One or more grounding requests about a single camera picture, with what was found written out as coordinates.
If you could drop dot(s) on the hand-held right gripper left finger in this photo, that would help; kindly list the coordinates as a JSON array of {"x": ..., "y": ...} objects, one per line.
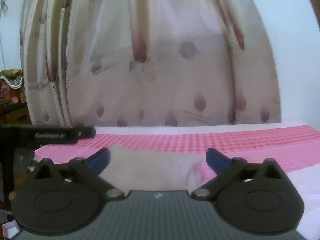
[{"x": 98, "y": 161}]

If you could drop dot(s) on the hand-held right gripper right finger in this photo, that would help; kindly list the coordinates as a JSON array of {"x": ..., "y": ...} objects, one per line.
[{"x": 217, "y": 160}]

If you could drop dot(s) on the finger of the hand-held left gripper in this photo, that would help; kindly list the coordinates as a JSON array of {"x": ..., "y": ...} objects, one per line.
[{"x": 87, "y": 132}]

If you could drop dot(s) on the beige shirt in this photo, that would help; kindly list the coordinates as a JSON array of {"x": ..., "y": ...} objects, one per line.
[{"x": 150, "y": 167}]

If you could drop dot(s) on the brown wooden cabinet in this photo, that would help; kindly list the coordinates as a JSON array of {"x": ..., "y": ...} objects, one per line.
[{"x": 15, "y": 115}]

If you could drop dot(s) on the bed with pink checked sheet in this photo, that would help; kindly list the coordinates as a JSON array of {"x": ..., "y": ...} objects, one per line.
[{"x": 250, "y": 142}]

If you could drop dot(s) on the colourful patterned bag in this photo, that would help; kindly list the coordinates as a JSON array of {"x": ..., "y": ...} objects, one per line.
[{"x": 10, "y": 87}]

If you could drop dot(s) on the small pink white box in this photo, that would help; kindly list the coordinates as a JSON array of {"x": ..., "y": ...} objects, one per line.
[{"x": 10, "y": 230}]

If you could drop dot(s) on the beige leaf print curtain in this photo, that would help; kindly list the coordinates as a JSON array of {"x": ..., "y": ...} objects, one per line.
[{"x": 162, "y": 67}]

